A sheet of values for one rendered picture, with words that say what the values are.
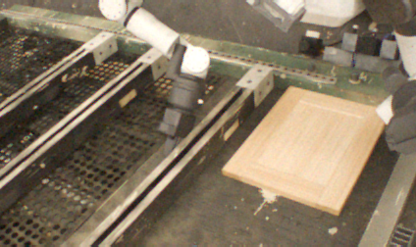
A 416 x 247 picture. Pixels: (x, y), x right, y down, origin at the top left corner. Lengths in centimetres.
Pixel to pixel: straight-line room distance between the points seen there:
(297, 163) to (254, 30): 140
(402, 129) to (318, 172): 54
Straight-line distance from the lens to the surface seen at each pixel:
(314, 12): 104
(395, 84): 85
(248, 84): 144
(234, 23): 261
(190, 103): 123
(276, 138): 132
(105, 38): 184
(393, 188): 118
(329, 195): 117
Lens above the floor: 230
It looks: 53 degrees down
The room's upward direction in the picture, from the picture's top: 96 degrees counter-clockwise
